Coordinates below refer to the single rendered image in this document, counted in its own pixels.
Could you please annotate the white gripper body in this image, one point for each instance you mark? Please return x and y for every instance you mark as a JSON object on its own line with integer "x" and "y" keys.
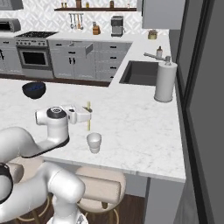
{"x": 78, "y": 114}

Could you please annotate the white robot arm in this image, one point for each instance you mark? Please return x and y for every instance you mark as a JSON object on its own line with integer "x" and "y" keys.
{"x": 26, "y": 189}

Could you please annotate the pale yellow straw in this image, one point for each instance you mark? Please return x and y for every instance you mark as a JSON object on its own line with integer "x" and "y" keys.
{"x": 89, "y": 124}

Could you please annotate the grey open drawer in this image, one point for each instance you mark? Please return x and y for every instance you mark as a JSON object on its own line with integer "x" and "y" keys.
{"x": 81, "y": 48}

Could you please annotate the dark blue bowl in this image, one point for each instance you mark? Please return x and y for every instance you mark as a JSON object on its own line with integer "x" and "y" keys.
{"x": 34, "y": 90}

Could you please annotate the grey cupboard run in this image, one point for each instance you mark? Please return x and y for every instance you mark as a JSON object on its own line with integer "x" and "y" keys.
{"x": 8, "y": 57}
{"x": 108, "y": 62}

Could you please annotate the dark grey sink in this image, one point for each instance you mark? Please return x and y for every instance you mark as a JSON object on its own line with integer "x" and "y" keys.
{"x": 140, "y": 73}

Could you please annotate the beige bar stool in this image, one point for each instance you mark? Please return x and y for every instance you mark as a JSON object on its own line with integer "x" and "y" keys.
{"x": 102, "y": 186}
{"x": 26, "y": 163}

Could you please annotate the brown knife block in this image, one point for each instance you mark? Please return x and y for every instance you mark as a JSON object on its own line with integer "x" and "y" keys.
{"x": 96, "y": 29}

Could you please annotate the white paper towel roll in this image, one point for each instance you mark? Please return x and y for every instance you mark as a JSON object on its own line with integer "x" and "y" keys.
{"x": 165, "y": 81}

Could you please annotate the silver tap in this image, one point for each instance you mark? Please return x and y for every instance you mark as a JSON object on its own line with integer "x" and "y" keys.
{"x": 154, "y": 56}

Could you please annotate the grey coffee machine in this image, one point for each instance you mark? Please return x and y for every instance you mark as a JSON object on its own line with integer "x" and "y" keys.
{"x": 117, "y": 26}

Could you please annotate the black hob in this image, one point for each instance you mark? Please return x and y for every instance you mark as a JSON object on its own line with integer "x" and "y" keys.
{"x": 36, "y": 34}

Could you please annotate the small soap bottle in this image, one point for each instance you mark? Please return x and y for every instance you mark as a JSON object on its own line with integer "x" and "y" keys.
{"x": 159, "y": 52}

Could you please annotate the brown gold pot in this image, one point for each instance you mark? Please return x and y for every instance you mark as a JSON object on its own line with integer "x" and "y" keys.
{"x": 152, "y": 34}

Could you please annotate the small yellow bottle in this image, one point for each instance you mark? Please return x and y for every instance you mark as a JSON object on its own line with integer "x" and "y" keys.
{"x": 87, "y": 5}

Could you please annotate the brown jar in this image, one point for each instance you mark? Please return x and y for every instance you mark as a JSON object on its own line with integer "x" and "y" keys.
{"x": 78, "y": 3}

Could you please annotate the small yellow jars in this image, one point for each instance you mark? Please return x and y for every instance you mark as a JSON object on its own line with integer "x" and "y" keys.
{"x": 64, "y": 5}

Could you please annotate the brown bottle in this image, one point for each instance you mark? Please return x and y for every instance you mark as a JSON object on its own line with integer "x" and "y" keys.
{"x": 111, "y": 4}

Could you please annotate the small white bottle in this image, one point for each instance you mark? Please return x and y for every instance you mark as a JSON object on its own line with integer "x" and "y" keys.
{"x": 128, "y": 5}

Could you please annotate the black framed window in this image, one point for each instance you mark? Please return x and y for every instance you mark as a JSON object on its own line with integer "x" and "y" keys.
{"x": 201, "y": 102}

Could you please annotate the grey extractor hood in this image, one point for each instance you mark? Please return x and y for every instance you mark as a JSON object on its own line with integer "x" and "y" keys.
{"x": 10, "y": 4}

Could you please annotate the rail with hanging tools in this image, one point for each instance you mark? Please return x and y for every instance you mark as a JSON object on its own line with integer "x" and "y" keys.
{"x": 76, "y": 22}

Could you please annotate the brown wall shelf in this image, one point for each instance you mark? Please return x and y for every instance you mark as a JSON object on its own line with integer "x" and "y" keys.
{"x": 96, "y": 9}

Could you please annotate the grey wall cupboard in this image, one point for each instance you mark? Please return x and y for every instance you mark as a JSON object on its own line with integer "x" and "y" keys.
{"x": 163, "y": 13}

